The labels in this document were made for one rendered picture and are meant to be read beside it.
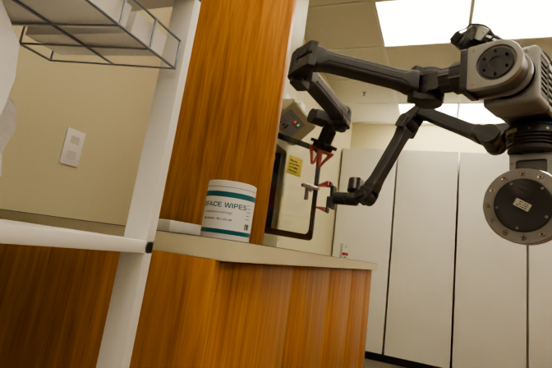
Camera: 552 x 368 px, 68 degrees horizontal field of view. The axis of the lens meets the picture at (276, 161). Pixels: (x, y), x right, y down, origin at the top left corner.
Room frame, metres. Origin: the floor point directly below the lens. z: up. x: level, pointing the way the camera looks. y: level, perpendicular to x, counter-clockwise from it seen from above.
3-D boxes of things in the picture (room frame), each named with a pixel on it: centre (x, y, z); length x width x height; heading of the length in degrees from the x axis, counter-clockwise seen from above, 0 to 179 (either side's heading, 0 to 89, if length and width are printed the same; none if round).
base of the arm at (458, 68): (1.01, -0.46, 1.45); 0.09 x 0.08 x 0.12; 131
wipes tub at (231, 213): (1.09, 0.11, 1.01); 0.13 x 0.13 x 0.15
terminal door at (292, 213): (1.62, -0.07, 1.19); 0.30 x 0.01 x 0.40; 126
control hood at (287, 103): (1.65, -0.05, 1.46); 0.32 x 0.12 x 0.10; 157
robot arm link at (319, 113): (1.47, -0.17, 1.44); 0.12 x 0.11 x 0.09; 25
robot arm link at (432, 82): (1.09, -0.42, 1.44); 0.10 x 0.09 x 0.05; 41
